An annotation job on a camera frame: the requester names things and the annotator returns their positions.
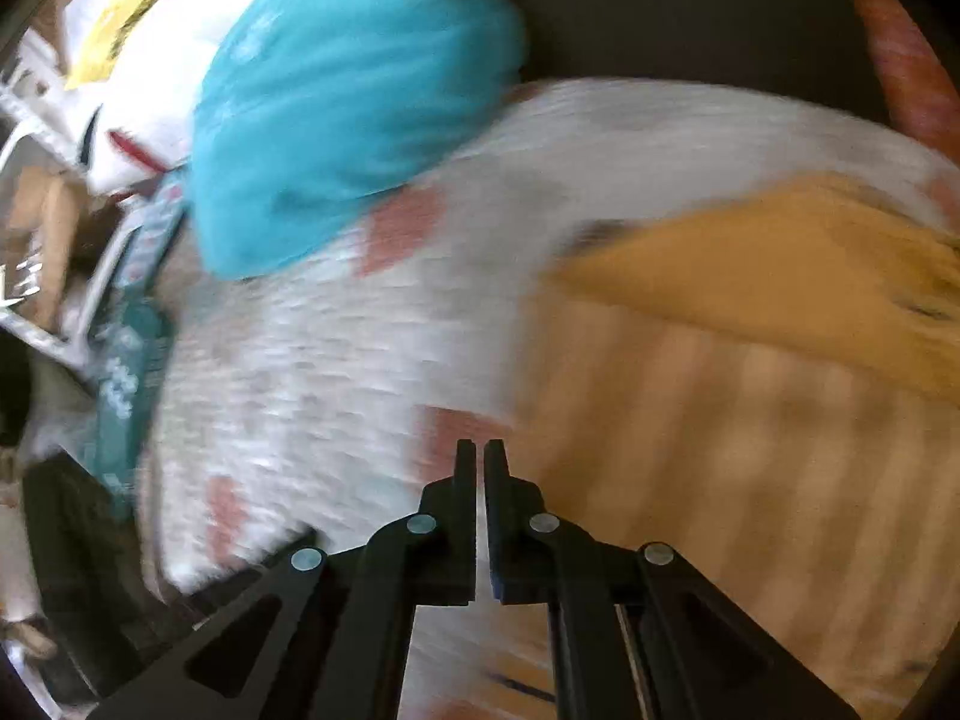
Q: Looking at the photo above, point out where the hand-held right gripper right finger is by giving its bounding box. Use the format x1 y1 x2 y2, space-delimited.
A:
484 439 860 720

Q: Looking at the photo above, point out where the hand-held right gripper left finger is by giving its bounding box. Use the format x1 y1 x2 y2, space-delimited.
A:
86 439 479 720

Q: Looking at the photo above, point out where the yellow striped sweater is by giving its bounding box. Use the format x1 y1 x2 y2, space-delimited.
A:
517 172 960 720

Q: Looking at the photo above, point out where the heart-printed quilt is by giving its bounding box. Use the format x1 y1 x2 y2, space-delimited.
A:
135 79 960 720

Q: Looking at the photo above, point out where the green cardboard box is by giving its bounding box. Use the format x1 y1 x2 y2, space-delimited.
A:
82 300 173 526

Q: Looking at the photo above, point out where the slim box with round pictures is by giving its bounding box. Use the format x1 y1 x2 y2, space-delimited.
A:
120 172 190 297

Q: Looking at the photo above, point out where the teal plush pillow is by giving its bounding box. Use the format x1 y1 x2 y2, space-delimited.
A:
187 0 530 282

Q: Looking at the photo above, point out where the brown cardboard box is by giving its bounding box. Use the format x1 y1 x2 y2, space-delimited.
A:
7 165 85 323

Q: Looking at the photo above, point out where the white paper bag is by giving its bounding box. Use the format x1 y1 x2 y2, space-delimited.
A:
64 0 301 196

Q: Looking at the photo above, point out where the dark brown headboard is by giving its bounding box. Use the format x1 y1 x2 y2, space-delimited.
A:
491 0 893 121

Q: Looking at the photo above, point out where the yellow plastic bag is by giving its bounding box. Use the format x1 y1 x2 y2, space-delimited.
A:
64 0 185 91

